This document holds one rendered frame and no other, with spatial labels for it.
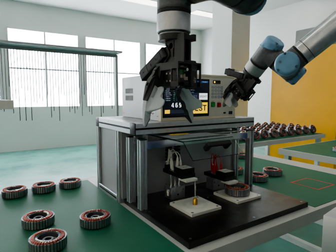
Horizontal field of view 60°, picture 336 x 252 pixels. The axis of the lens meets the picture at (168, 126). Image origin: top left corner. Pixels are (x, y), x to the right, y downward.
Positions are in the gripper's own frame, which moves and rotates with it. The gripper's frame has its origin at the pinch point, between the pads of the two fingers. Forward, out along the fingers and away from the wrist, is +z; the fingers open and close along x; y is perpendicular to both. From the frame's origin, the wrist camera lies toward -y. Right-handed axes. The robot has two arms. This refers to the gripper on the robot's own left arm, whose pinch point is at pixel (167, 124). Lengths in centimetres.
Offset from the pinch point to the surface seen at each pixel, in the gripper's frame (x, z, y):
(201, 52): 657, -147, -584
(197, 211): 35, 37, -22
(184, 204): 36, 37, -31
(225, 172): 62, 28, -30
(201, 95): 55, -7, -39
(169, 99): 37, -5, -41
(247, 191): 63, 34, -19
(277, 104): 414, 6, -192
